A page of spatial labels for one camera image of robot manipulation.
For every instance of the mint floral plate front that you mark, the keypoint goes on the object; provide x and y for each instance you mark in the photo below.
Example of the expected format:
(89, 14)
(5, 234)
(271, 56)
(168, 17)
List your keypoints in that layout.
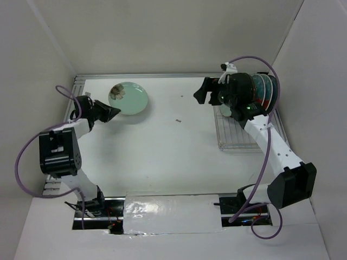
(225, 111)

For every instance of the black rim beige plate front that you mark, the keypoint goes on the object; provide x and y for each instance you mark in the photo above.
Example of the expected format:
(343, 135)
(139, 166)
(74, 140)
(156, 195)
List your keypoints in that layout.
(255, 95)

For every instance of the red teal plate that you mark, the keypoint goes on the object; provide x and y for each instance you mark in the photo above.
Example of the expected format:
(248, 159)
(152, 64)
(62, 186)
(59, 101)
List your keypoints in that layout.
(260, 89)
(268, 91)

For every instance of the dark teal plate front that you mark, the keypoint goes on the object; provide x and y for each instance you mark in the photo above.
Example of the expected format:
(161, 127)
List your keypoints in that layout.
(275, 90)

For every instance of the metal wire dish rack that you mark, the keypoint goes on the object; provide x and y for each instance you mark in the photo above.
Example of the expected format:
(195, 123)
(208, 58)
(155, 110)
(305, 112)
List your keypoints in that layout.
(230, 135)

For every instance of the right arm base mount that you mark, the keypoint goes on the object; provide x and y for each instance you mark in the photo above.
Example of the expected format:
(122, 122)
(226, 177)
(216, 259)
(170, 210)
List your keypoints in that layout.
(229, 206)

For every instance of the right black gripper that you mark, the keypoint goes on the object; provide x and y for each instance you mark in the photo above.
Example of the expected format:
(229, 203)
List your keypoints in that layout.
(213, 90)

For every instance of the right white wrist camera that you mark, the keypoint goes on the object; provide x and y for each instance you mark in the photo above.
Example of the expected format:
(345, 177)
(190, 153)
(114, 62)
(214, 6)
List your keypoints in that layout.
(228, 69)

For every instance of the mint floral plate back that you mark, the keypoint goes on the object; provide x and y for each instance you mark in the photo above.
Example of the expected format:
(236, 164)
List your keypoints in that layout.
(130, 98)

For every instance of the white tape sheet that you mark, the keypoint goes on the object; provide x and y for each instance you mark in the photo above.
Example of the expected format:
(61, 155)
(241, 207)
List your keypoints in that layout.
(166, 215)

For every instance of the red teal plate front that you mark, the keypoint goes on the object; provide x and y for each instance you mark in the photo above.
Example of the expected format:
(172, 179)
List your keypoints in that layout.
(268, 91)

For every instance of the mint floral plate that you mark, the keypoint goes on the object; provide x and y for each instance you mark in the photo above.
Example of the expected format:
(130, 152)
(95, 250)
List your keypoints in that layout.
(225, 111)
(130, 98)

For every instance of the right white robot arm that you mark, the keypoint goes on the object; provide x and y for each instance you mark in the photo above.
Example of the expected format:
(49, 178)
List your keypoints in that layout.
(293, 178)

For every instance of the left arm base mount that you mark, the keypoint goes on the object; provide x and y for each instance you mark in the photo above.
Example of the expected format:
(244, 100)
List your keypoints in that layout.
(110, 218)

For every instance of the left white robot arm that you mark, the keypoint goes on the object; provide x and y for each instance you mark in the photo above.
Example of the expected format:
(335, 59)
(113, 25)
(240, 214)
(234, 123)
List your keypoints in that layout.
(60, 155)

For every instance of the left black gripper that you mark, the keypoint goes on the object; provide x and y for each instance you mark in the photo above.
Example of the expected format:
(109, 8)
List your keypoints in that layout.
(109, 112)

